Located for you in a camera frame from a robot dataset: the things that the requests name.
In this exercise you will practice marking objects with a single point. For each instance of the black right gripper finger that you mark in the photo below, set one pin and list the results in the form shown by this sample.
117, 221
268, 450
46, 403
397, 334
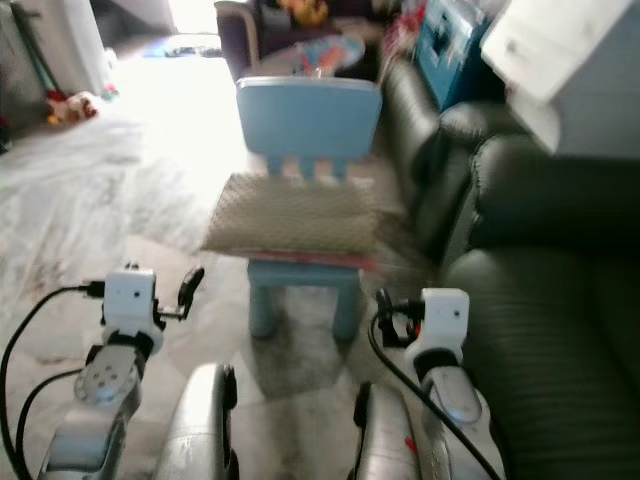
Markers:
384, 310

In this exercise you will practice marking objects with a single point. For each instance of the beige quilted pillow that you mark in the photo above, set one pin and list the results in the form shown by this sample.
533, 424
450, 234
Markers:
295, 215

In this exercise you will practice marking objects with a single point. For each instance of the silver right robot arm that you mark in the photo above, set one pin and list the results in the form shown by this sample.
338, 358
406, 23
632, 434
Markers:
455, 400

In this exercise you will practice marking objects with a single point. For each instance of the dark green leather sofa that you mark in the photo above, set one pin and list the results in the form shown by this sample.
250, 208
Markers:
550, 300

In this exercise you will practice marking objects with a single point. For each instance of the silver left robot leg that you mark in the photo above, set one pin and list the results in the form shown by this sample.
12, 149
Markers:
205, 430

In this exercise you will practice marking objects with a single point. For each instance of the silver robot leg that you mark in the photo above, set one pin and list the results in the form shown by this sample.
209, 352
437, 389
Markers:
205, 430
380, 440

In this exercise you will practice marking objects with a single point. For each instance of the silver right robot leg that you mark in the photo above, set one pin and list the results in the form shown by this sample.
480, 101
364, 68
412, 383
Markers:
380, 440

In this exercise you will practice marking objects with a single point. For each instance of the light blue child chair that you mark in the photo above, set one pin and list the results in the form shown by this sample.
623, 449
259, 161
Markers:
310, 120

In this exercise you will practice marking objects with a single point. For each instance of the brown stuffed toy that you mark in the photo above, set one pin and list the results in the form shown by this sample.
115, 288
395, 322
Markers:
72, 106

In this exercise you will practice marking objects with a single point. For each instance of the blue door mat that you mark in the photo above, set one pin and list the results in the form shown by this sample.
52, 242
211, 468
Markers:
182, 46

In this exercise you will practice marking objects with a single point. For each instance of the dark purple armchair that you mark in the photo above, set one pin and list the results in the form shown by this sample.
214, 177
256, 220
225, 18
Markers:
240, 35

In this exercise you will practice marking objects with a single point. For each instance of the colourful blue pink cushion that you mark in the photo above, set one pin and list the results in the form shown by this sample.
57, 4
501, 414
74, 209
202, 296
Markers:
328, 55

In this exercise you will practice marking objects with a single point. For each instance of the blue toy box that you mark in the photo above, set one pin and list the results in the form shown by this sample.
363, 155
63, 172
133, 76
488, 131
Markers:
450, 45

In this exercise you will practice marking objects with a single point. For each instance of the white cabinet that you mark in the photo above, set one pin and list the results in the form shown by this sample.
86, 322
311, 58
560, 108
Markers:
60, 40

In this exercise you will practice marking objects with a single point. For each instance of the yellow plush toy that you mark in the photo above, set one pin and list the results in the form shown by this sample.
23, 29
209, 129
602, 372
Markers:
303, 10

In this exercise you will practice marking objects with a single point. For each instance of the white plastic box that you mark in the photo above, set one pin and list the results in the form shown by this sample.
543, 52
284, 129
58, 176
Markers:
570, 60

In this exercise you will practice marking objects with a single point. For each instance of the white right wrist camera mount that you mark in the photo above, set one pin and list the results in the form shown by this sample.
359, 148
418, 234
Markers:
445, 320

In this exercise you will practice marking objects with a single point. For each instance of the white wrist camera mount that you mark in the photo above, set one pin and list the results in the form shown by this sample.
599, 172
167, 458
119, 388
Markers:
130, 300
445, 320

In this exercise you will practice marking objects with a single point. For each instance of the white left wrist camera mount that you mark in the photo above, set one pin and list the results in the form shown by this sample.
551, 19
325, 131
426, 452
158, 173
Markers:
130, 300

